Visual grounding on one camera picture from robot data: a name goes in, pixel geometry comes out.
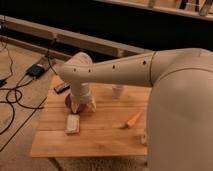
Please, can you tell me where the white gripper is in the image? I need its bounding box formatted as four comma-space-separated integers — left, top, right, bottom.
70, 83, 97, 114

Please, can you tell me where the dark ceramic bowl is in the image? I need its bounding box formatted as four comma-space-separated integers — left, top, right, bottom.
65, 94, 78, 114

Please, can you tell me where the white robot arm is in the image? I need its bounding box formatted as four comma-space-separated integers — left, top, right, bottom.
59, 48, 213, 171

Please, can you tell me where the beige sponge block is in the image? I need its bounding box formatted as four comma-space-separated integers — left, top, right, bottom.
65, 114, 80, 134

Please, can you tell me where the small white cup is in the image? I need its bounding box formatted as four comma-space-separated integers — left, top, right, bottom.
112, 85, 124, 99

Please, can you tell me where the wooden table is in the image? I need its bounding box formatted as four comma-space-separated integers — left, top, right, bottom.
30, 76, 150, 158

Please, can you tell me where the orange carrot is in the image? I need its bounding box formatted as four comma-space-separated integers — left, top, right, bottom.
125, 112, 142, 128

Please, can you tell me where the black power adapter box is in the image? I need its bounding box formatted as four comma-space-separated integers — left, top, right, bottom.
26, 64, 45, 79

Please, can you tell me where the black floor cable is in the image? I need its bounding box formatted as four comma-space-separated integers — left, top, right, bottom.
0, 39, 59, 153

